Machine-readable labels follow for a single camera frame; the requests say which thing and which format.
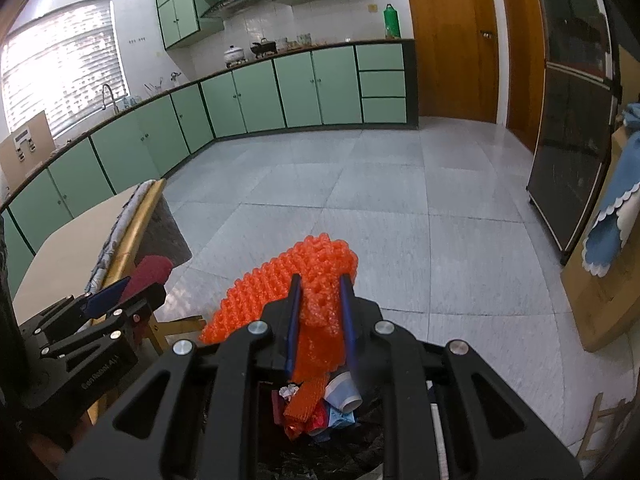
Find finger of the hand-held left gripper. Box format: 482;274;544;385
38;283;167;359
19;276;133;342

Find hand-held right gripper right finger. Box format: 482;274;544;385
340;274;583;480

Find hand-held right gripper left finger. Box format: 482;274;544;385
57;274;303;480

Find maroon cloth strip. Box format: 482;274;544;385
124;255;173;348

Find orange foam net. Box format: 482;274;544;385
283;377;326;426
199;234;359;386

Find blue and white paper cup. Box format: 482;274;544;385
324;379;362;411

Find blue plastic bag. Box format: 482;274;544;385
325;406;360;430

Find red gold-lined snack packet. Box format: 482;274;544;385
285;407;331;442

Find trash bin with black bag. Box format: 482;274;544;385
252;360;441;480

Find patterned grey under cloth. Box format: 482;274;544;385
87;180;153;293

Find beige scalloped tablecloth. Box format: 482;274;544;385
12;182;146;321

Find wooden table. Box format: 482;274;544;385
87;178;207;426

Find brown cardboard box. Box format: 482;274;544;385
0;112;57;186

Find white window blind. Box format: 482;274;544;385
0;0;126;136

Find green lower kitchen cabinets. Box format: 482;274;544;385
0;39;420;301

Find wooden stool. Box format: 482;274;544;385
575;394;632;461

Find blue scalloped cloth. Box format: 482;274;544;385
582;102;640;277

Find black refrigerator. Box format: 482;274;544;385
526;0;623;267

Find green bottle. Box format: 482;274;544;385
383;3;402;39

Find plain wooden door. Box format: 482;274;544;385
500;0;546;153

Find glass range hood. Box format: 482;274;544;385
200;0;273;20

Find green upper wall cabinets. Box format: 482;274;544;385
154;0;376;51

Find wooden door with handle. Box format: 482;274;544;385
401;0;501;123

